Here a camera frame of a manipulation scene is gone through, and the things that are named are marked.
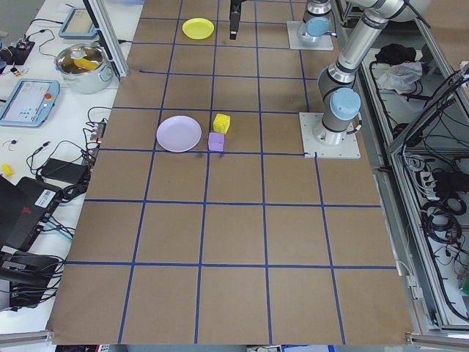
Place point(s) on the yellow foam block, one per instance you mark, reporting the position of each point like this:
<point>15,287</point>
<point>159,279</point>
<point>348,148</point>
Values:
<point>222,123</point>

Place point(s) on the purple foam block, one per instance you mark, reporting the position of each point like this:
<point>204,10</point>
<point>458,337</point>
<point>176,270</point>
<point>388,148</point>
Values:
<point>215,142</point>

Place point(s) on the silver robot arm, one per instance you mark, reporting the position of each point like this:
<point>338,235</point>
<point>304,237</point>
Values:
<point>318,27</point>
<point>361,40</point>

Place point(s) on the yellow plastic plate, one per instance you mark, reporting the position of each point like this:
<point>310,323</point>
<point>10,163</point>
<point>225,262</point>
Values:
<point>198,28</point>

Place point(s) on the purple plastic plate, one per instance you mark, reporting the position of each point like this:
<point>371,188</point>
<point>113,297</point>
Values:
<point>179,134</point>

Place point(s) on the blue-grey teach pendant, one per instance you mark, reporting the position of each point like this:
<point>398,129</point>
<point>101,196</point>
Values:
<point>77,22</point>
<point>27,102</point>

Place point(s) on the steel cooking pot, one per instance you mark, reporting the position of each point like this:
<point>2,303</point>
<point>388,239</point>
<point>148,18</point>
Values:
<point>86,82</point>

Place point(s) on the glass pot lid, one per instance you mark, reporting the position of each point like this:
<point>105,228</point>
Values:
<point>78,60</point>

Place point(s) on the black cloth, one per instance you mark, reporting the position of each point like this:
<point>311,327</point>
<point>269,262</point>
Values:
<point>395,53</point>

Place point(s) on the white cloth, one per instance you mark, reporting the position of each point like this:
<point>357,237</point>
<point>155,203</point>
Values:
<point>399,78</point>

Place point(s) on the black power strip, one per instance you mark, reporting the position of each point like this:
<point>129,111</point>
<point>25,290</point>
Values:
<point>96,141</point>

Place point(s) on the small black circuit board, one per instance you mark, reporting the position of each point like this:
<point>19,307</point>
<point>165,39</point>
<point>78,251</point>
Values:
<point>22,47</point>

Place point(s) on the black power adapter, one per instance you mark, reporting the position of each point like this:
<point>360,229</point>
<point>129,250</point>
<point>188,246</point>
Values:
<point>64,170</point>

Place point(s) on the white power strip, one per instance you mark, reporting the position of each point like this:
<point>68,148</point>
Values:
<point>427,183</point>

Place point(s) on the small yellow object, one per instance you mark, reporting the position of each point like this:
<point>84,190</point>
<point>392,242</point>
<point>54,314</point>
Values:
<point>6,169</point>

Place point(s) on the black docking device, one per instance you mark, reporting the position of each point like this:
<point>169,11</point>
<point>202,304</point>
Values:
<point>25,275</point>

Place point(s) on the aluminium profile bar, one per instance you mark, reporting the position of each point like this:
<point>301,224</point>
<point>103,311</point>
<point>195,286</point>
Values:
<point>25,338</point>
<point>439,338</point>

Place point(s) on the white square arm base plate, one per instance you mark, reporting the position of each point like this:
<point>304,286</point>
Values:
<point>293,42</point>
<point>311,144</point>

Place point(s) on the aluminium profile post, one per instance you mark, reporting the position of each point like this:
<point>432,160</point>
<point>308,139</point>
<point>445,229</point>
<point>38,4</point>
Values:
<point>110,40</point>

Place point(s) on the V-shaped metal bar frame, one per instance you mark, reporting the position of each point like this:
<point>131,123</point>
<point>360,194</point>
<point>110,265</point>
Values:
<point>390,205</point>

